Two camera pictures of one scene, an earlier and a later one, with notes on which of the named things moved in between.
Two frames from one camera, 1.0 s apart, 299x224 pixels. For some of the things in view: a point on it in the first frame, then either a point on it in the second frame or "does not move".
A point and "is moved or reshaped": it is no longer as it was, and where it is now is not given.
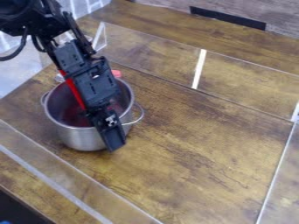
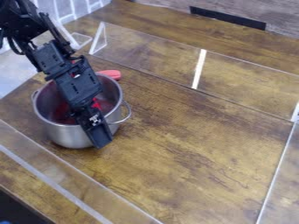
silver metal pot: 71,120 is moved or reshaped
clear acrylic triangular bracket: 99,40 does not move
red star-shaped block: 73,88 is moved or reshaped
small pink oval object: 116,73 does not move
